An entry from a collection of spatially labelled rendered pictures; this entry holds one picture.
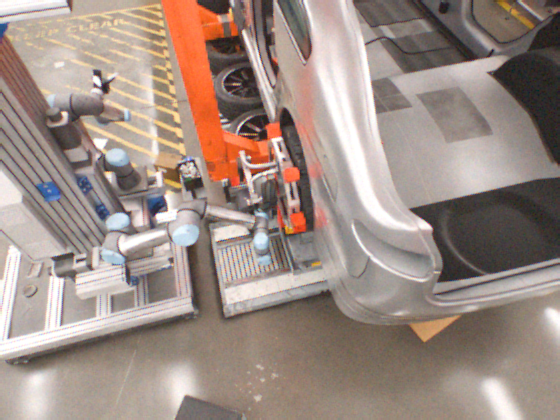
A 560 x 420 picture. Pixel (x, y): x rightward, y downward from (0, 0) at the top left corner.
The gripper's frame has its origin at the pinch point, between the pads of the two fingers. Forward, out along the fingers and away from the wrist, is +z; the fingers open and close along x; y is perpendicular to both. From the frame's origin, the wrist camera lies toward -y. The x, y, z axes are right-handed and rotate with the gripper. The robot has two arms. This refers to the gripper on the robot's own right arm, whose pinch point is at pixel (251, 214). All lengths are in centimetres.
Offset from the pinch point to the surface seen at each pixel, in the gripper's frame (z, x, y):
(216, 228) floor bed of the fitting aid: 51, 25, -75
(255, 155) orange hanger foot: 62, -15, -15
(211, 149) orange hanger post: 60, 15, 1
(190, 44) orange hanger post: 60, 13, 74
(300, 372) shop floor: -72, -10, -83
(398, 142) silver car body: 12, -93, 21
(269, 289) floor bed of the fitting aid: -13, -4, -75
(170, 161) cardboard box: 127, 53, -66
